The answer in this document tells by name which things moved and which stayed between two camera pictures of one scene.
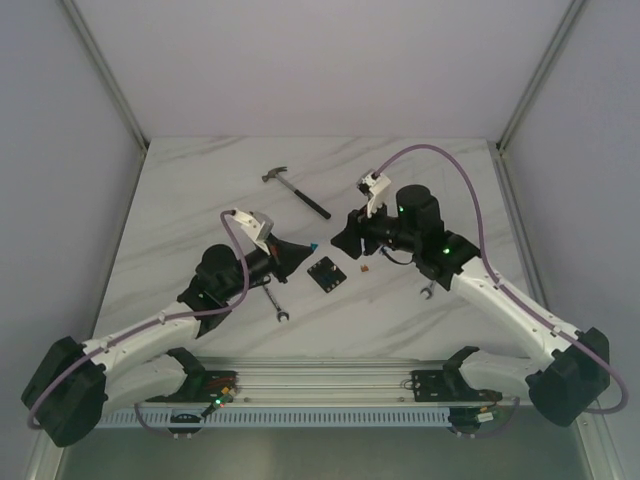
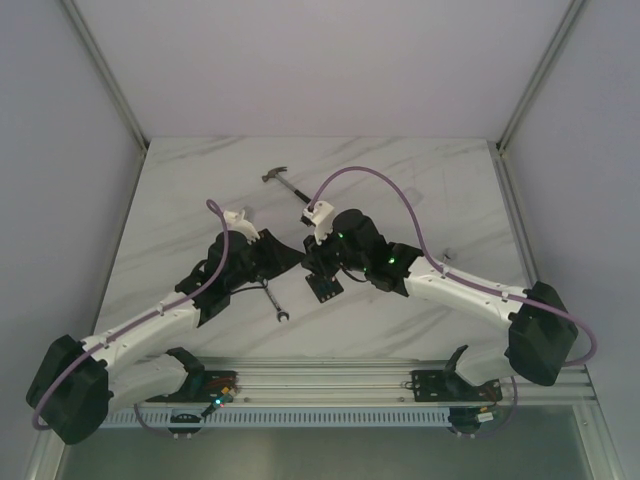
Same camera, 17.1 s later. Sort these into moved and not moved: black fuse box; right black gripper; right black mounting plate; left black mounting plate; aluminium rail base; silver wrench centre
Moved: black fuse box; right black gripper
Not moved: left black mounting plate; aluminium rail base; silver wrench centre; right black mounting plate
